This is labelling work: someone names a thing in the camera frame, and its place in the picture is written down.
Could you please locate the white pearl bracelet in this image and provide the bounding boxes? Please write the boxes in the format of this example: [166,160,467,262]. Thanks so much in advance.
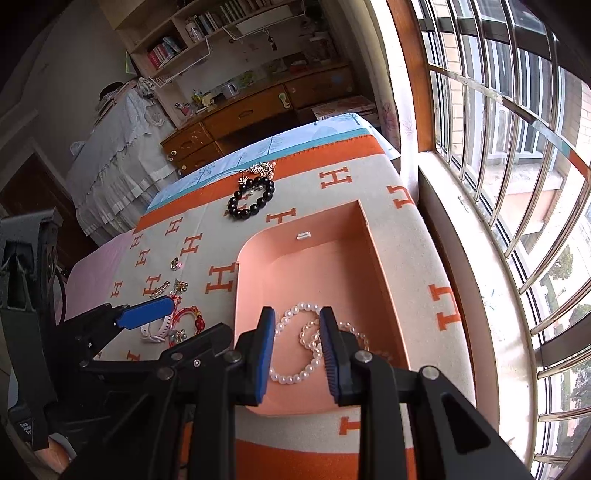
[267,301,372,387]

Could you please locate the white pink bangle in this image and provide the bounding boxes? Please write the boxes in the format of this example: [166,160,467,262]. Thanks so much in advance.
[140,315,172,343]

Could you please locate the black bead bracelet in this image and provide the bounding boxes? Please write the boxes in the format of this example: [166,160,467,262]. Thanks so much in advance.
[226,176,277,221]

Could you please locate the gold rhinestone hair clip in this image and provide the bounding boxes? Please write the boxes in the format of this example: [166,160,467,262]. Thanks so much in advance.
[238,161,276,184]

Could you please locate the pink jewelry tray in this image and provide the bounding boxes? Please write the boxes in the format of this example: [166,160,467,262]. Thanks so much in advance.
[235,200,409,417]

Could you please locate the pink bedsheet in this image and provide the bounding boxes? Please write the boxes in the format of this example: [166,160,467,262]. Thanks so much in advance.
[65,231,133,320]

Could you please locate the orange H pattern blanket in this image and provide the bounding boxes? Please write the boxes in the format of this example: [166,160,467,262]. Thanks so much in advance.
[94,133,477,480]

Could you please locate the white lace covered furniture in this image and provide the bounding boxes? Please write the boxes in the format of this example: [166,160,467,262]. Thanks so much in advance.
[66,88,178,246]

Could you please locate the dark wooden door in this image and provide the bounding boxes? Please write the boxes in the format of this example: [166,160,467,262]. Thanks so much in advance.
[1,153,98,273]

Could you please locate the blue tree pattern bedsheet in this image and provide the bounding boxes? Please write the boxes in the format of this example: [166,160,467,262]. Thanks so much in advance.
[146,113,401,213]

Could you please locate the stack of books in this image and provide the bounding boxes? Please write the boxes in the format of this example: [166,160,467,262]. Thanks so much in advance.
[311,95,380,127]

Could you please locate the white mug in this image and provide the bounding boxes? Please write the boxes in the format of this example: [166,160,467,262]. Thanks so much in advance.
[222,82,239,99]

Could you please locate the wooden desk with drawers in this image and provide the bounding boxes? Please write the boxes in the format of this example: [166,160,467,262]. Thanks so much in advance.
[161,63,356,176]

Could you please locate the wooden bookshelf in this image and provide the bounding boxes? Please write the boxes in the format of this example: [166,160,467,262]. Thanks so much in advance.
[99,1,322,126]

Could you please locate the metal window security bars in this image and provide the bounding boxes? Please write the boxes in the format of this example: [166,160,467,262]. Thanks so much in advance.
[414,1,590,479]

